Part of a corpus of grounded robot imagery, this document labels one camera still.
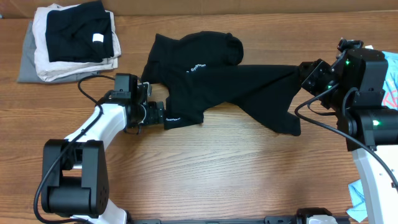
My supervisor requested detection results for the black Sydrogen t-shirt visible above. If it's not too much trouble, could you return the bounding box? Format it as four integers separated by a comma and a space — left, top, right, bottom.
141, 31, 301, 136

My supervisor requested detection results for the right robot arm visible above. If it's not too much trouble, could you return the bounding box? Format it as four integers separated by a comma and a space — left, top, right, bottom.
295, 39, 397, 223

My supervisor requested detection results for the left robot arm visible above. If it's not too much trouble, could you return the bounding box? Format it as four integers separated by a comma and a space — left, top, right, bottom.
33, 79, 164, 223

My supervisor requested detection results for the folded black shirt on stack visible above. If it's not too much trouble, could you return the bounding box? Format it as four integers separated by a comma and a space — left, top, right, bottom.
45, 1, 114, 63

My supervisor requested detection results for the folded beige shirt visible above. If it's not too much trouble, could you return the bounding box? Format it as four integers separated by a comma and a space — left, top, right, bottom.
32, 4, 121, 82

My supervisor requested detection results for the folded grey shirt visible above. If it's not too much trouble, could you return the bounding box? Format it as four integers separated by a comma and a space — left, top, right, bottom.
17, 21, 100, 84

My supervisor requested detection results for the light blue t-shirt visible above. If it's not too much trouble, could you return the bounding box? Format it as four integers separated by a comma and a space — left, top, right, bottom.
346, 51, 397, 223

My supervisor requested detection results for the brown cardboard back panel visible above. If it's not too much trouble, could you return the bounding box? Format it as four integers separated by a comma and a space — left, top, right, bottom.
0, 0, 398, 19

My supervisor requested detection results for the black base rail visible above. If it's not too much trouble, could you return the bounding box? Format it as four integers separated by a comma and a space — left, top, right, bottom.
131, 215, 297, 224

